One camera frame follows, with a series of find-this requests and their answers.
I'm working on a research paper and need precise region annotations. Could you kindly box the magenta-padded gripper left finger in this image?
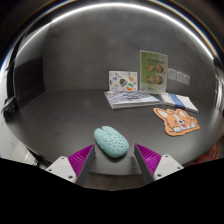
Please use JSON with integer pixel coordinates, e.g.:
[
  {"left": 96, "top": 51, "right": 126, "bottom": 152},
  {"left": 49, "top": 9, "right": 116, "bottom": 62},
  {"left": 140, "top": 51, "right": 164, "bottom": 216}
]
[{"left": 45, "top": 143, "right": 96, "bottom": 187}]

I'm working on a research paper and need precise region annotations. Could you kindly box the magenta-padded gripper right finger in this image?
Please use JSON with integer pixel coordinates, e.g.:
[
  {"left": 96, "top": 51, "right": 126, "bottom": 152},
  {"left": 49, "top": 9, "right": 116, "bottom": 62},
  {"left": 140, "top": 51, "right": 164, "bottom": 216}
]
[{"left": 133, "top": 143, "right": 185, "bottom": 185}]

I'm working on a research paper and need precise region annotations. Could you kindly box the mint green computer mouse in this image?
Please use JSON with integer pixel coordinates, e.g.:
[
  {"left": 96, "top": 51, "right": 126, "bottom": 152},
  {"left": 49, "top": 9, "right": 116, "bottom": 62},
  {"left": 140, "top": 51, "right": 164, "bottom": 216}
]
[{"left": 93, "top": 125, "right": 130, "bottom": 159}]

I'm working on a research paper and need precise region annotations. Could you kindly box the orange corgi-shaped mouse pad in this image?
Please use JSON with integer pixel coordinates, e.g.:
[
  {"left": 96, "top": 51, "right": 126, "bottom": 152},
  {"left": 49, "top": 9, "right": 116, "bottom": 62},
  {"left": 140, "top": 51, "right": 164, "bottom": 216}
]
[{"left": 152, "top": 107, "right": 201, "bottom": 137}]

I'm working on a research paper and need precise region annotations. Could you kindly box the grey patterned book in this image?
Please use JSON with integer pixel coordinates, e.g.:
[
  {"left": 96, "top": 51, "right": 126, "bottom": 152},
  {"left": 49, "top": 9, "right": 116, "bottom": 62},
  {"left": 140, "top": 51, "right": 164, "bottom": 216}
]
[{"left": 103, "top": 90, "right": 163, "bottom": 111}]

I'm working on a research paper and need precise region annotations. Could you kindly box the white book with blue stripe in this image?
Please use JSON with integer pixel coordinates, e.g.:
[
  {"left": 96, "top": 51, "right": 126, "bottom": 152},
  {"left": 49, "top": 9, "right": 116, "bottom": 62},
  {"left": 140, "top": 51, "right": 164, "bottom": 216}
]
[{"left": 159, "top": 92, "right": 199, "bottom": 114}]

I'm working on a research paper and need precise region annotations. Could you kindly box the white sticker card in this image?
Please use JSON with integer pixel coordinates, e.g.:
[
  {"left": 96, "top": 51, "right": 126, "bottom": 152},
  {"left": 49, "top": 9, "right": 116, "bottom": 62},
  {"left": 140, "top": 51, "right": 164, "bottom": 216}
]
[{"left": 108, "top": 70, "right": 139, "bottom": 93}]

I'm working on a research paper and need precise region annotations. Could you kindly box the green menu sign stand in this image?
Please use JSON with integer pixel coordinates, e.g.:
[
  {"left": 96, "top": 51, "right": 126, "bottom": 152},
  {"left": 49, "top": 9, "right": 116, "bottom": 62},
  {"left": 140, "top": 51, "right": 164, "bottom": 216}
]
[{"left": 138, "top": 49, "right": 169, "bottom": 95}]

